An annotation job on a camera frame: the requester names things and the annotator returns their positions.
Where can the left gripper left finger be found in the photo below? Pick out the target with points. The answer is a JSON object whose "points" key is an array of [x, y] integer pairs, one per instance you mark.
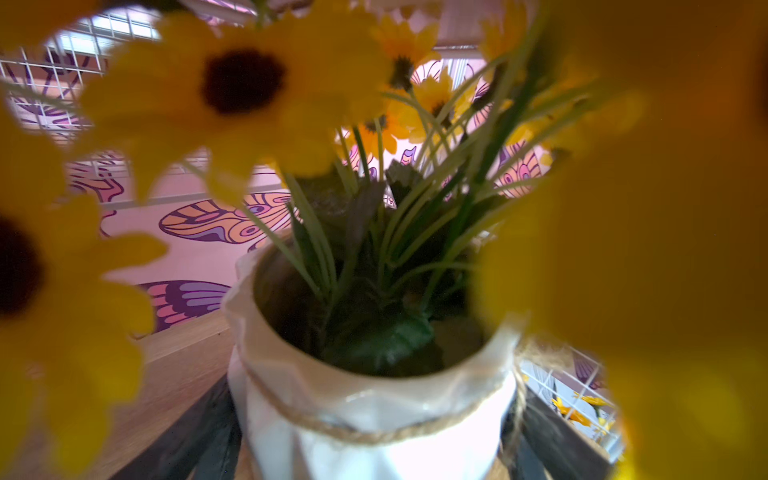
{"points": [[203, 443]]}

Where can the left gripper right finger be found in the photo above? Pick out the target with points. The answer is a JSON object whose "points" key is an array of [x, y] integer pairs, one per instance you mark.
{"points": [[536, 443]]}

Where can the sunflower pot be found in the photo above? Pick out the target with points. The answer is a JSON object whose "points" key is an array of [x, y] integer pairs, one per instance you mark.
{"points": [[615, 199]]}

